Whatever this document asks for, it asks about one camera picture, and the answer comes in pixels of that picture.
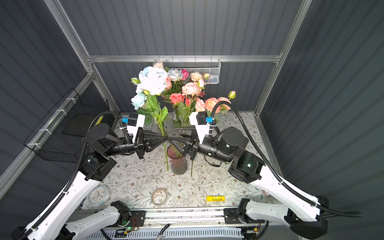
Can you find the yellow marker pen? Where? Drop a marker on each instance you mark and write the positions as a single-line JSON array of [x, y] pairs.
[[99, 120]]

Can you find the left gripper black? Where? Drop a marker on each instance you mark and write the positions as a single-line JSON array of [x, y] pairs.
[[145, 142]]

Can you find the pink roses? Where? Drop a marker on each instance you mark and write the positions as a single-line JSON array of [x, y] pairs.
[[184, 83]]

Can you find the white wire wall basket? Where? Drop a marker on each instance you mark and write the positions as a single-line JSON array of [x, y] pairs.
[[210, 69]]

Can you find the purple glass vase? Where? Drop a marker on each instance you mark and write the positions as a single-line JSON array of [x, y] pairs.
[[179, 164]]

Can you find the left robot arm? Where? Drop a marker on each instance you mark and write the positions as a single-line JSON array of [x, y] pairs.
[[91, 170]]

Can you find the black wire wall basket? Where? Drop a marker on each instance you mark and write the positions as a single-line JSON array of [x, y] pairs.
[[60, 138]]

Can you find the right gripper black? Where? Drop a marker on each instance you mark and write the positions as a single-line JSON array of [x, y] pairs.
[[192, 147]]

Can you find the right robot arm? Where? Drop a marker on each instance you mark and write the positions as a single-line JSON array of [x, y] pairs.
[[296, 209]]

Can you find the yellow label tag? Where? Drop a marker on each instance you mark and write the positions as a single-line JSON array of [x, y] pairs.
[[215, 198]]

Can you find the clear tape roll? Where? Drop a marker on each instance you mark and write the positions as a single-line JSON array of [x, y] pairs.
[[159, 197]]

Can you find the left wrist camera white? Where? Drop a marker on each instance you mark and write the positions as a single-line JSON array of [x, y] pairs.
[[133, 124]]

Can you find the floral table mat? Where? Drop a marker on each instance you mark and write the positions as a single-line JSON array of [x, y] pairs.
[[133, 181]]

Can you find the light blue white rose stem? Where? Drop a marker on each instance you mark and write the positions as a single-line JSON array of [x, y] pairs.
[[150, 83]]

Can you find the flowers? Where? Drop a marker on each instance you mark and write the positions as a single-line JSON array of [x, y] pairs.
[[183, 107]]

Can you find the black notebook in basket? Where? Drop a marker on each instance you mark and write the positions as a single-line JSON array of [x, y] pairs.
[[78, 125]]

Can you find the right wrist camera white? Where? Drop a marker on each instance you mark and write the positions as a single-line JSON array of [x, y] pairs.
[[203, 124]]

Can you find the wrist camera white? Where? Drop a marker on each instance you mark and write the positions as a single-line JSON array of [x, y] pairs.
[[203, 124], [133, 124]]

